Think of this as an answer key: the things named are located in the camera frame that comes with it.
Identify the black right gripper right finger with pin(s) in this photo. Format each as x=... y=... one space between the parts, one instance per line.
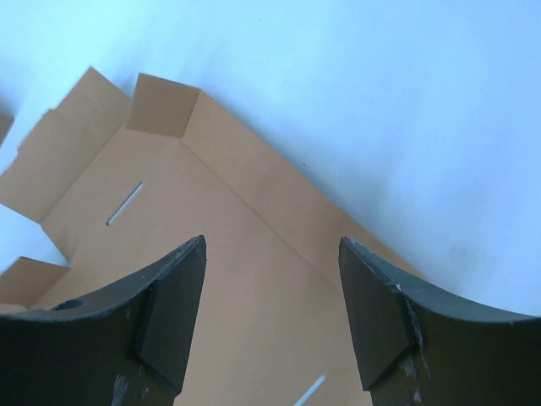
x=417 y=344

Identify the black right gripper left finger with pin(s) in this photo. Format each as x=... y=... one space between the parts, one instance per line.
x=127 y=343

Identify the brown cardboard box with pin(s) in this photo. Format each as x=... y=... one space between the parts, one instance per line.
x=117 y=182

